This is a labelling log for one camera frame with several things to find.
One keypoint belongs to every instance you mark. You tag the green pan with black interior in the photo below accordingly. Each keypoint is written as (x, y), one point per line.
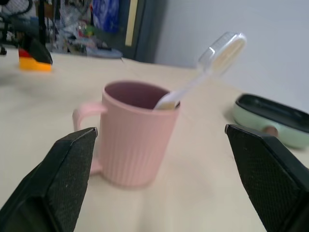
(272, 118)

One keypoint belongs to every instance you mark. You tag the dark grey door frame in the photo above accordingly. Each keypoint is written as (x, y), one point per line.
(142, 29)

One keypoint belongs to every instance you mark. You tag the orange and red block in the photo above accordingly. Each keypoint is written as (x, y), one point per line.
(35, 58)

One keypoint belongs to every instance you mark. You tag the cluttered shelf items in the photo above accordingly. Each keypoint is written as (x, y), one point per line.
(72, 31)

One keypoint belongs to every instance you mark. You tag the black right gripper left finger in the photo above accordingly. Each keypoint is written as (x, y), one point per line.
(65, 178)

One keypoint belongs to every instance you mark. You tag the white toothbrush with clear cap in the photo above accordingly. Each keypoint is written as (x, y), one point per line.
(214, 58)

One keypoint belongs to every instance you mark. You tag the blue patterned poster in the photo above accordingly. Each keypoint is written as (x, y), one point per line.
(106, 14)

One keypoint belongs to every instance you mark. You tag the pink ribbed mug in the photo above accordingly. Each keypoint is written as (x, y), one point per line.
(135, 135)

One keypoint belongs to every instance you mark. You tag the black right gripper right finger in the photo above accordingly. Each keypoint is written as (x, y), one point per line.
(265, 178)

